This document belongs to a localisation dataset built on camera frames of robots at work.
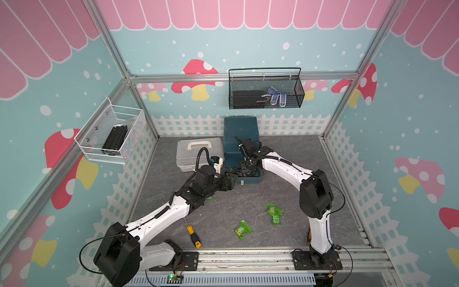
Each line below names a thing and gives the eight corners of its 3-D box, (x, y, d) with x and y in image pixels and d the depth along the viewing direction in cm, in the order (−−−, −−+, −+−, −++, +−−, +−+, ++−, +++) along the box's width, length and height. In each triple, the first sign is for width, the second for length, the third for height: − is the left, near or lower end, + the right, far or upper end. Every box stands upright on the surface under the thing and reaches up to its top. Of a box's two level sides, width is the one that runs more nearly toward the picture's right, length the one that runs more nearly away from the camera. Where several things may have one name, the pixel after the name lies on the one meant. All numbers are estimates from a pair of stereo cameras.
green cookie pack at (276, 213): (267, 225, 86) (268, 223, 84) (265, 205, 92) (266, 203, 90) (282, 225, 86) (283, 223, 84) (279, 205, 92) (280, 203, 90)
